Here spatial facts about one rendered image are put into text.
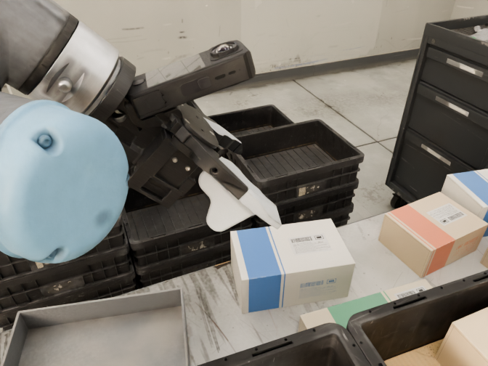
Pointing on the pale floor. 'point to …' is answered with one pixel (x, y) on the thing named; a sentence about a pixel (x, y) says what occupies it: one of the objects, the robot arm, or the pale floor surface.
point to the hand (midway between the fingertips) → (263, 181)
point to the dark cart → (442, 112)
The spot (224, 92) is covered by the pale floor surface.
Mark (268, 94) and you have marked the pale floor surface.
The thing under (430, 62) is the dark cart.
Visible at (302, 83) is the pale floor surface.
